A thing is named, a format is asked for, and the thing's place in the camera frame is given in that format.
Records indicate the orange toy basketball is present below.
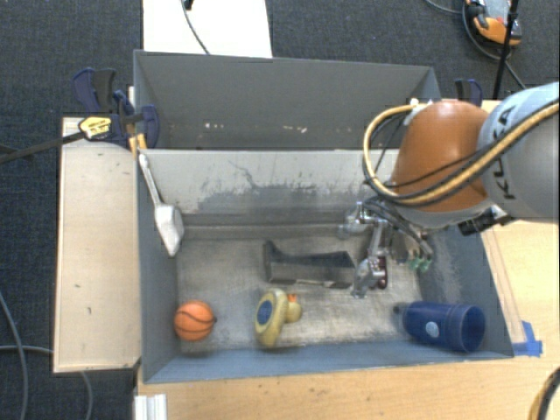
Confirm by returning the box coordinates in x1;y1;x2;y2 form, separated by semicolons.
173;299;218;343

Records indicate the yellow rubber duck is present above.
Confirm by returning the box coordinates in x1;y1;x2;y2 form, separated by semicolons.
283;293;305;325

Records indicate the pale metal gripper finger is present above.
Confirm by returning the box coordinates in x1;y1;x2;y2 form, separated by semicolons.
351;258;375;299
372;255;389;291

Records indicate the dark blue cup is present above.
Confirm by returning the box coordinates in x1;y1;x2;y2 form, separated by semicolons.
392;300;487;354

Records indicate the yellow disc with blue centre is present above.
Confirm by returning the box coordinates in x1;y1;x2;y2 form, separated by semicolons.
254;288;291;349

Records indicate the white plastic spoon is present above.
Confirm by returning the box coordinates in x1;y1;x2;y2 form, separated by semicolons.
137;152;186;258

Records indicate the black cylinder on white bracket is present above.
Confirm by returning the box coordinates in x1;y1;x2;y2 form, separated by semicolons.
457;205;514;236

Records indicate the dark grey flat block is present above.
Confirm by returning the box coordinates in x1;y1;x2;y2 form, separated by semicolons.
262;239;356;290

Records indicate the grey metal bin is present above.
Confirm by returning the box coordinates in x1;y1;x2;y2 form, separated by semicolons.
132;49;515;385

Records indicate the pale wood board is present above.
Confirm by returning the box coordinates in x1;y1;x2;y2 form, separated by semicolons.
52;115;144;374

